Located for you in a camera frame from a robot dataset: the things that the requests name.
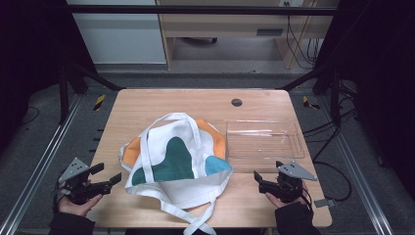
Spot white cabinet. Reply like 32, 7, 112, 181
67, 0, 167, 66

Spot grey tape strip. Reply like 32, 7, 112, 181
313, 198, 337, 209

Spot black curtain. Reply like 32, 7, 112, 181
312, 0, 415, 197
0, 0, 97, 151

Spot black horizontal frame bar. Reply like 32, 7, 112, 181
65, 4, 339, 17

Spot person's right hand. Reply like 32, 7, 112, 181
264, 182, 311, 210

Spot yellow black floor tape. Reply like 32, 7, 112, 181
93, 94, 107, 112
301, 95, 321, 111

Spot light wooden desk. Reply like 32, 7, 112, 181
156, 0, 341, 71

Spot person's left hand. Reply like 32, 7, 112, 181
58, 193, 104, 218

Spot clear plastic container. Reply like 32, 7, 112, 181
225, 118, 306, 171

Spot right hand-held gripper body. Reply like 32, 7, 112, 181
258, 160, 318, 204

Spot right hand-held gripper cable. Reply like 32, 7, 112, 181
300, 190, 315, 211

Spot aluminium floor rail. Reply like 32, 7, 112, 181
317, 96, 394, 235
0, 94, 84, 235

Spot black metal frame stand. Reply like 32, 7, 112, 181
280, 63, 344, 128
58, 63, 126, 125

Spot thin black floor cable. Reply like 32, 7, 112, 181
19, 106, 41, 126

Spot hanging black cables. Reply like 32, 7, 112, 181
284, 1, 322, 71

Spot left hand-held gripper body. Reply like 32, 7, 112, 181
53, 157, 114, 206

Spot white tote bag coloured patches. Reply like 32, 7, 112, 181
118, 112, 234, 235

